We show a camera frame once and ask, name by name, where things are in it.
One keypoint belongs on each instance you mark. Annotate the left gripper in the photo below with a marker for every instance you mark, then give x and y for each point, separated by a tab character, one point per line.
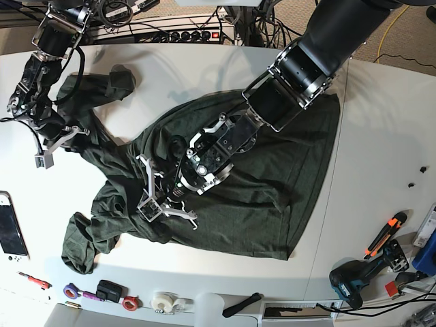
156	189

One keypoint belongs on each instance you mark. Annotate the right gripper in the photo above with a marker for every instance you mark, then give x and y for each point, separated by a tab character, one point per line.
52	126

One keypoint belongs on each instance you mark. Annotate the dark green t-shirt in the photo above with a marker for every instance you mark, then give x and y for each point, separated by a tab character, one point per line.
261	210

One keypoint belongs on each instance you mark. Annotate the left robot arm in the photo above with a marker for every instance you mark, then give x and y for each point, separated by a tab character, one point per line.
301	72

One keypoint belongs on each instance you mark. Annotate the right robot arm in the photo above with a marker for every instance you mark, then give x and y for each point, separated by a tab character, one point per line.
58	35

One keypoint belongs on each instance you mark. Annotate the clear tape dispenser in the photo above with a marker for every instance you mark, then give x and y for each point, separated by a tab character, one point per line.
166	303

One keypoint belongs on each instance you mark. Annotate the red tape roll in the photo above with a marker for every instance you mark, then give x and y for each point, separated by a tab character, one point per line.
130	303

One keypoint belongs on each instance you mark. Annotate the white handheld game console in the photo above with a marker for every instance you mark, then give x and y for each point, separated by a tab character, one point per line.
12	241

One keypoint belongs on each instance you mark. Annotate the white paper roll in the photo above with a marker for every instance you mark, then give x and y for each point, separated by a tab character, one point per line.
208	308

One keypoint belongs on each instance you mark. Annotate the purple tape roll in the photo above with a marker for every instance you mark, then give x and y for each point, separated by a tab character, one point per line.
71	291

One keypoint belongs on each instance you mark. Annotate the red screwdriver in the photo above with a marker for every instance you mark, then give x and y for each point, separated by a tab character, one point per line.
44	285

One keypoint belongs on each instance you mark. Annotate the black power strip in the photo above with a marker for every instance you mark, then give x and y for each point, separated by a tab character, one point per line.
201	37

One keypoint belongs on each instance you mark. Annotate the teal black power drill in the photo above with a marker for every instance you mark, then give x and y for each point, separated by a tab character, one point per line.
350	278

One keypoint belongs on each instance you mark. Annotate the orange black utility knife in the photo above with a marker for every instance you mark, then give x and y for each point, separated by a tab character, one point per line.
385	234

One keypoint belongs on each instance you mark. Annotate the blue box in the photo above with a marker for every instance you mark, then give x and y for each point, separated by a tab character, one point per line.
425	259

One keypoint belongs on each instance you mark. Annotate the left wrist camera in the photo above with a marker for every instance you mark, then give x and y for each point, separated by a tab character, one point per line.
149	209

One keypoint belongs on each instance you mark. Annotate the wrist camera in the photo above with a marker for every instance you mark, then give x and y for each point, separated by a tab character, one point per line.
44	160
149	209

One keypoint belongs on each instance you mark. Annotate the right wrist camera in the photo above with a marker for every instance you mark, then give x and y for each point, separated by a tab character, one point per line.
44	160

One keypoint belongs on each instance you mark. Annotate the black action camera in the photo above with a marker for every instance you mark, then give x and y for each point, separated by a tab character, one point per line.
109	291

